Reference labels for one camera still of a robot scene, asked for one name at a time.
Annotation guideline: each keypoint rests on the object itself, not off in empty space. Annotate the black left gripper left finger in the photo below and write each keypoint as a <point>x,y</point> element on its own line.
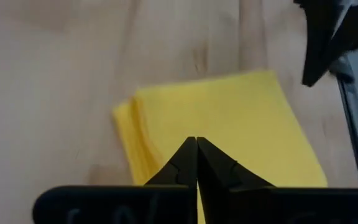
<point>166,202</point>

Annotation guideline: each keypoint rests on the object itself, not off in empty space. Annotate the yellow microfiber towel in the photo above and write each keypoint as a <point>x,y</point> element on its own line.
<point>228,124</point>

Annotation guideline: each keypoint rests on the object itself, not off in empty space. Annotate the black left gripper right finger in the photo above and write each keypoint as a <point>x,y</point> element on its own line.
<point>244,202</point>

